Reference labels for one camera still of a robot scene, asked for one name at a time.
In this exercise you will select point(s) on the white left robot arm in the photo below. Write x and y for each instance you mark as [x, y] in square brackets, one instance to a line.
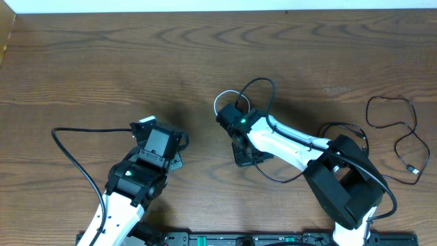
[135, 181]

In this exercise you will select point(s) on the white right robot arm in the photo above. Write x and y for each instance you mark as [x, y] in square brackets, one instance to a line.
[345, 182]

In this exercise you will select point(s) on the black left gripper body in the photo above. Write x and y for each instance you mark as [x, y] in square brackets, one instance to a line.
[178, 161]

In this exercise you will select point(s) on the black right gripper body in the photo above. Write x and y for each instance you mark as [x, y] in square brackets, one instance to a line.
[247, 157]

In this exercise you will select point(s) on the cardboard side panel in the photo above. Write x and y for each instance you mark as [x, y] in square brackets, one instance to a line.
[7, 20]

